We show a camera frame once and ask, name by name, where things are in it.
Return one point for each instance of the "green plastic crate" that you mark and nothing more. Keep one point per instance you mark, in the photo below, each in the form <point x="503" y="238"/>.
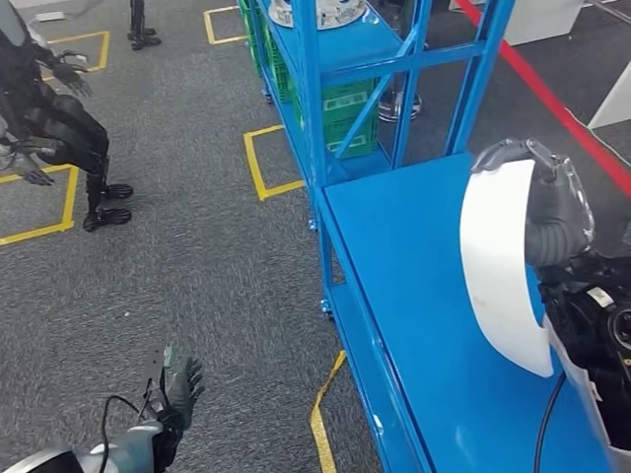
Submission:
<point x="244" y="19"/>
<point x="281" y="75"/>
<point x="367" y="137"/>
<point x="345" y="101"/>

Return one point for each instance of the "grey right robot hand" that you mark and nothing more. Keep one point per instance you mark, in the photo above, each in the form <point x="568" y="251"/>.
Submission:
<point x="557" y="196"/>

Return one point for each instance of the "rack caster wheel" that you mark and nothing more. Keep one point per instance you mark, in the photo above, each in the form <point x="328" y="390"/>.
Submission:
<point x="327" y="309"/>

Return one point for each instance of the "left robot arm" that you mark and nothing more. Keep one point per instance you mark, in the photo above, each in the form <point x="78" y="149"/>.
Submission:
<point x="133" y="447"/>

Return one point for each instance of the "red barrier strip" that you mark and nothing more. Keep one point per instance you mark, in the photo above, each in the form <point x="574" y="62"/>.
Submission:
<point x="542" y="87"/>

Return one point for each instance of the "loose yellow tape strip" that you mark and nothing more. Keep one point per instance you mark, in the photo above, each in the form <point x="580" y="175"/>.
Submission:
<point x="318" y="431"/>

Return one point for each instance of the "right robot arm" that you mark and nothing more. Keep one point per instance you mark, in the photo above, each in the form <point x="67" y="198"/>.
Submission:
<point x="592" y="326"/>

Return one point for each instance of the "white round cover blue print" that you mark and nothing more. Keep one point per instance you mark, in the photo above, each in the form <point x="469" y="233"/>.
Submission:
<point x="340" y="14"/>
<point x="283" y="13"/>

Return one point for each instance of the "tall blue metal shelf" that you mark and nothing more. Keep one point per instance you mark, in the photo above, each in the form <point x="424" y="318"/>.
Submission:
<point x="313" y="98"/>

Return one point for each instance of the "white slanted board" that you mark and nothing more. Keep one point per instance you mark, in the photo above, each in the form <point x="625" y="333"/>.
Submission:
<point x="616" y="108"/>

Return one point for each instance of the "white power strip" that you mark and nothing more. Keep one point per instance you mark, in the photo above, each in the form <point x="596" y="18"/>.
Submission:
<point x="49" y="16"/>

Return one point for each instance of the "black humanoid robot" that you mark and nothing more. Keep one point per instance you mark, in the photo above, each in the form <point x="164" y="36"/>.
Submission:
<point x="74" y="140"/>

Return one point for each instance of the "black robot legs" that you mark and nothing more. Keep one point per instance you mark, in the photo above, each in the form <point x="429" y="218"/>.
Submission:
<point x="140" y="29"/>

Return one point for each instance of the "white cabinet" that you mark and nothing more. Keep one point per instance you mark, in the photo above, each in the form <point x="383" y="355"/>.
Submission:
<point x="542" y="19"/>

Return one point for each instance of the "chrome round stool base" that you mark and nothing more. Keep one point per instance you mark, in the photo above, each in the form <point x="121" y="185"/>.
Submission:
<point x="399" y="112"/>

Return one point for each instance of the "low blue metal rack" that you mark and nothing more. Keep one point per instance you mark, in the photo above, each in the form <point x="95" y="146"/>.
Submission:
<point x="419" y="326"/>

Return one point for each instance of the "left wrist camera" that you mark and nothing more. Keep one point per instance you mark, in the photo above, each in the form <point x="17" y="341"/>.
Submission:
<point x="155" y="369"/>

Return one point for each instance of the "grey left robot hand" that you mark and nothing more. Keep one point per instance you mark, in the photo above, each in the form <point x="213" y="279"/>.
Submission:
<point x="183" y="395"/>

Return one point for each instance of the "white curved panel part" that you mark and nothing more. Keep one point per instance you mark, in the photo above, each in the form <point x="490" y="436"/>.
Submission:
<point x="493" y="261"/>

